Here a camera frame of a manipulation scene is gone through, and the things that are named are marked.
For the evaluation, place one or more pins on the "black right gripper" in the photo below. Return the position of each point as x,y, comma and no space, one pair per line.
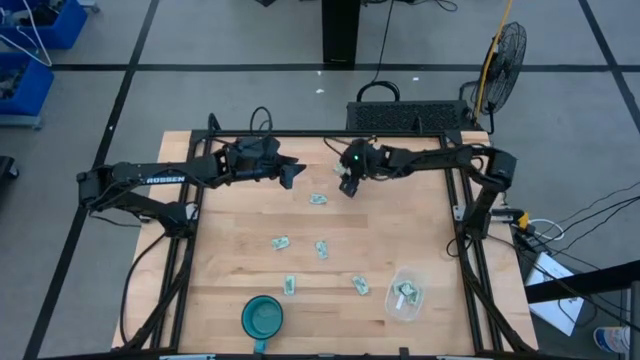
365,160

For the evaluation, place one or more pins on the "black object at floor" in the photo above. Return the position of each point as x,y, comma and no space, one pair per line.
7,170

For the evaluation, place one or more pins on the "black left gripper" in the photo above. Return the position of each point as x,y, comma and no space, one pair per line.
255,157

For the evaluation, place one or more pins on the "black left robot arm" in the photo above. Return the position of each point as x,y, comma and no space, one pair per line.
130,175

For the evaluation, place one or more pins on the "person's shoe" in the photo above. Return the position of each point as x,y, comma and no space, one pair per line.
612,339

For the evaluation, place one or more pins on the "teal plastic cup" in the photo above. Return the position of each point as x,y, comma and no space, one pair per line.
262,320

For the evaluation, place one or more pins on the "black floor fan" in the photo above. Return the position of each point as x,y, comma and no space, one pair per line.
505,65

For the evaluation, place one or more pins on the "blue storage bin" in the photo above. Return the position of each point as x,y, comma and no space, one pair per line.
65,30
35,92

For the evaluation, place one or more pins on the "black perforated computer case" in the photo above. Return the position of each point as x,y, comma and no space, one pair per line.
400,116

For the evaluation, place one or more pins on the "black aluminium table frame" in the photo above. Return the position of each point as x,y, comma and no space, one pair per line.
325,134

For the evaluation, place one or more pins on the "clear plastic container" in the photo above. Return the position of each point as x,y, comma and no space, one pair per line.
395,312

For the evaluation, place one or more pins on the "yellow connector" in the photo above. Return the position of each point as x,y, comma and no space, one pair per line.
523,220

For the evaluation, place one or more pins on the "black upright column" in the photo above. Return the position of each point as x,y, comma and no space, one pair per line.
341,30

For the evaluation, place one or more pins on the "white paper sheet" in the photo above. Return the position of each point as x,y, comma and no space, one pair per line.
555,300

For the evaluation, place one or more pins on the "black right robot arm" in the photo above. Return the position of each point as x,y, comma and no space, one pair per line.
430,156

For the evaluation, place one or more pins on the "black beam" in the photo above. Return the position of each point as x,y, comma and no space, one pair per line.
585,282

